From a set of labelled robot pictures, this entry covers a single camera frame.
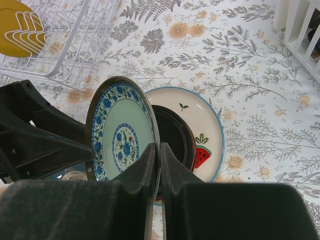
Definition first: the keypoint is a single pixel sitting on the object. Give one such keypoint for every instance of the dark brown plate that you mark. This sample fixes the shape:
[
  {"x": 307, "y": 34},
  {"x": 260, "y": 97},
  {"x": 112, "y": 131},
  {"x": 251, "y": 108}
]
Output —
[{"x": 174, "y": 131}]

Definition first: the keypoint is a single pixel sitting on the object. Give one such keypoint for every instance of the floral table mat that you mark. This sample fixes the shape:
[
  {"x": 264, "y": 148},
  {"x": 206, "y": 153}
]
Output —
[{"x": 229, "y": 53}]

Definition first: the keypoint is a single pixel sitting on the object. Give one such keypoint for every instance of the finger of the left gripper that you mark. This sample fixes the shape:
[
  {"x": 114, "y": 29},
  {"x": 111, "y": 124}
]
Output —
[{"x": 36, "y": 139}]

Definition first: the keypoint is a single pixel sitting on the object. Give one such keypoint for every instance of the yellow patterned round plate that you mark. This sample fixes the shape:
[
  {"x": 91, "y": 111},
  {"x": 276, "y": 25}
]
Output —
[{"x": 21, "y": 31}]

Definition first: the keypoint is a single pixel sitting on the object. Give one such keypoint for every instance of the blue star-shaped plate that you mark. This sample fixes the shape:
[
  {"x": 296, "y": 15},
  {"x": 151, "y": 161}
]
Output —
[{"x": 61, "y": 172}]

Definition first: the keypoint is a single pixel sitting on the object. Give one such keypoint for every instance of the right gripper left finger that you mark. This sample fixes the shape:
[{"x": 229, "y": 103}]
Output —
[{"x": 118, "y": 209}]

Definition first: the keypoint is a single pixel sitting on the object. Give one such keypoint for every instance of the white plastic slatted basket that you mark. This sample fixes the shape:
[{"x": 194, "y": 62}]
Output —
[{"x": 301, "y": 21}]

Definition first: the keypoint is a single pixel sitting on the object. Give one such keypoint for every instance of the blue floral green plate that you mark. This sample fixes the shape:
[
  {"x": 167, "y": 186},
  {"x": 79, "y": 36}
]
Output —
[{"x": 120, "y": 123}]

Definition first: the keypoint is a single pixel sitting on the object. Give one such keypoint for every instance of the white wire dish rack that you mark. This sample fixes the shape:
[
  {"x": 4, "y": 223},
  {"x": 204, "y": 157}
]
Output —
[{"x": 75, "y": 37}]

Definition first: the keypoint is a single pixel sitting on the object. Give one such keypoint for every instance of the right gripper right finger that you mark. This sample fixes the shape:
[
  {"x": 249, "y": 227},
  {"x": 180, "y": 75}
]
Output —
[{"x": 195, "y": 210}]

